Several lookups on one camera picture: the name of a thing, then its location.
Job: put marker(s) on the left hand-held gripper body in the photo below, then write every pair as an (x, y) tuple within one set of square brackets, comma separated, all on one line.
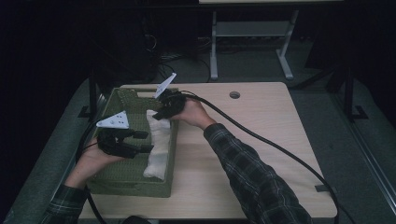
[(112, 137)]

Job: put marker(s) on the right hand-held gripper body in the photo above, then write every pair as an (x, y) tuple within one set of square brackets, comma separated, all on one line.
[(172, 102)]

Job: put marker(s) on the white cloth with brown prints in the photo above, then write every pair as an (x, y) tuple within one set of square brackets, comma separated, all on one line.
[(158, 146)]

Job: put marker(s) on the green woven basket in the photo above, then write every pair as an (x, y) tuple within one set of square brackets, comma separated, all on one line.
[(130, 177)]

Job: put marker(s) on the person's right hand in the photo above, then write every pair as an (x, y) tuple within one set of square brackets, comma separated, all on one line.
[(194, 113)]

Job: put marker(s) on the person's left hand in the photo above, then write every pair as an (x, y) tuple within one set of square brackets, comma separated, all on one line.
[(93, 161)]

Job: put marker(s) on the black metal stand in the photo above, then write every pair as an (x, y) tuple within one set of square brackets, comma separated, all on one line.
[(349, 93), (92, 93)]

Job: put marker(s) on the white metal desk frame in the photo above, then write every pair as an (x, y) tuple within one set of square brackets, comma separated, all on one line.
[(252, 29)]

